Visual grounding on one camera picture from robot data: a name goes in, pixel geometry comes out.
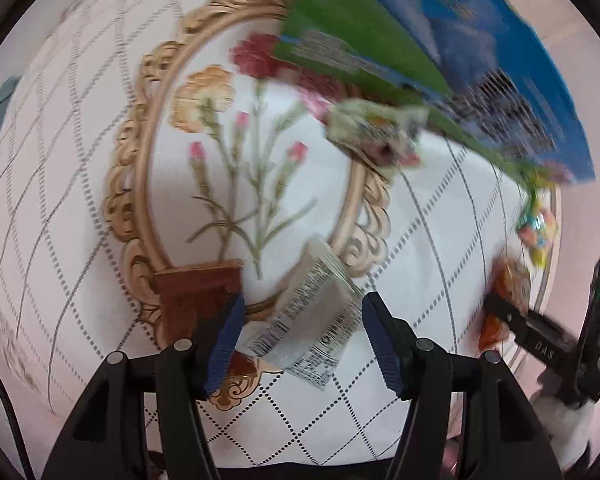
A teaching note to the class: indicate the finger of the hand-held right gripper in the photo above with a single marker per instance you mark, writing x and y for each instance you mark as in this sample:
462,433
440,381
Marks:
505,312

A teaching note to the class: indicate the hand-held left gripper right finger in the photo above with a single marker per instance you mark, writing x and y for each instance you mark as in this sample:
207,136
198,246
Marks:
385,350

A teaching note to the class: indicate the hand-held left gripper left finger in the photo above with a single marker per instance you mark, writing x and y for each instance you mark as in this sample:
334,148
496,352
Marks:
225,350

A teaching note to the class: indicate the orange panda snack packet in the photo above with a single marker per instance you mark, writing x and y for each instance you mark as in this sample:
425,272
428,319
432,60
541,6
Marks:
512,280

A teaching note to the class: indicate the clear grey snack packet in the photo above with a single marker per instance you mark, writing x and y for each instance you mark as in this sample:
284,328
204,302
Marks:
310,320

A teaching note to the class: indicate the colourful candy bag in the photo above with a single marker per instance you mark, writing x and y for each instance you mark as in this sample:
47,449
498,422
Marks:
537,230

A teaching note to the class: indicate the white green snack packet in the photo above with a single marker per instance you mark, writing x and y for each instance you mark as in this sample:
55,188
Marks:
370,130

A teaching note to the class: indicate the cardboard box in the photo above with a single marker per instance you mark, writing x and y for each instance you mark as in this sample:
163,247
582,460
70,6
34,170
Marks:
480,35

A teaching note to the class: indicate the white floral printed blanket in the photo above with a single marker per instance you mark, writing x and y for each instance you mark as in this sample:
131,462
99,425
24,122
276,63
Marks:
80,210

